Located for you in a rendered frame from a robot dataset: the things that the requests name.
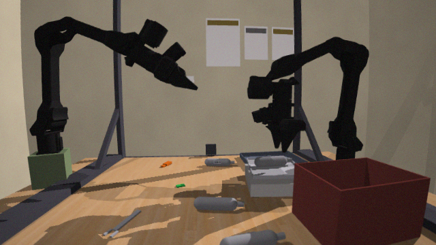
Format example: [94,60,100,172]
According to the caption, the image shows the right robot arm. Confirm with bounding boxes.
[30,16,168,155]

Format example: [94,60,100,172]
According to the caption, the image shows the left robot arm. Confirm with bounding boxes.
[247,37,369,160]

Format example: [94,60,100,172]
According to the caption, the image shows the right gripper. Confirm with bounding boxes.
[144,52,198,91]

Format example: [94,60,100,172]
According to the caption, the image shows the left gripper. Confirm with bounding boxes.
[262,99,306,152]

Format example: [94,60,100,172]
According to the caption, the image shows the grey gas cylinder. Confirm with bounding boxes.
[219,229,286,245]
[205,159,234,166]
[193,197,244,211]
[254,156,292,167]

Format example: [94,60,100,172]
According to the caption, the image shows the grey spanner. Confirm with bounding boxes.
[103,210,141,238]

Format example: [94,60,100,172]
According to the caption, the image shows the orange stepped block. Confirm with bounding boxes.
[161,161,172,167]

